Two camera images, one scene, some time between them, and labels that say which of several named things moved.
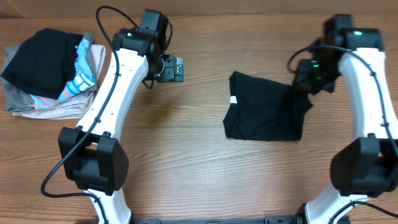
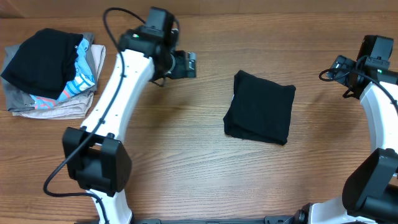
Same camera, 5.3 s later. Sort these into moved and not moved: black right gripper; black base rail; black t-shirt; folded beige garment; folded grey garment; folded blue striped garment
Moved: black right gripper; black t-shirt
Not moved: folded beige garment; folded grey garment; folded blue striped garment; black base rail
